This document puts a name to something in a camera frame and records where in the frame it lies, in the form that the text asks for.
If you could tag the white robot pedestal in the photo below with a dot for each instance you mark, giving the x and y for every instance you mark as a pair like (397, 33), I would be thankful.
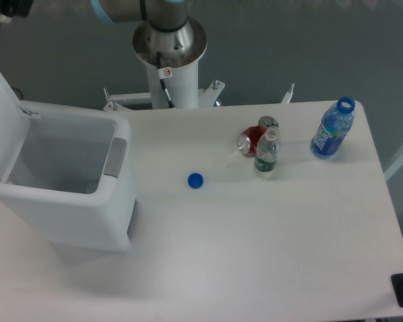
(171, 63)

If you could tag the crushed red soda can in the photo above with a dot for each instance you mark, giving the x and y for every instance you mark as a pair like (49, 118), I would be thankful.
(248, 139)

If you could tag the white trash can body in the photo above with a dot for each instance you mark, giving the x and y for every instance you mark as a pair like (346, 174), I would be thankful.
(73, 181)

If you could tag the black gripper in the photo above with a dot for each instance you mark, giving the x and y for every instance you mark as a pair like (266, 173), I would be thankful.
(11, 8)

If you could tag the clear green-label bottle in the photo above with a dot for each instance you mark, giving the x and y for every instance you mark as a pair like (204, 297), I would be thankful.
(267, 150)

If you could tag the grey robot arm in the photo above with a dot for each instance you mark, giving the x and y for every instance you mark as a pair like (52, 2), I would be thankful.
(166, 16)

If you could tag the clear bottle cap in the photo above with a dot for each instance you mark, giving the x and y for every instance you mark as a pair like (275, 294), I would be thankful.
(221, 162)

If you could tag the blue drink bottle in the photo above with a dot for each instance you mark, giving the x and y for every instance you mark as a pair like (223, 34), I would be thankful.
(334, 126)

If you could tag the white trash can lid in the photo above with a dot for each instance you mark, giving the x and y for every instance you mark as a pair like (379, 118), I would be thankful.
(14, 125)

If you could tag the blue bottle cap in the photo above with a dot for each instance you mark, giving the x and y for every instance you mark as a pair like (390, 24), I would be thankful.
(195, 180)

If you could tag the white metal base frame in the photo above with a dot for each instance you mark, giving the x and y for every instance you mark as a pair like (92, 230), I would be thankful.
(206, 97)

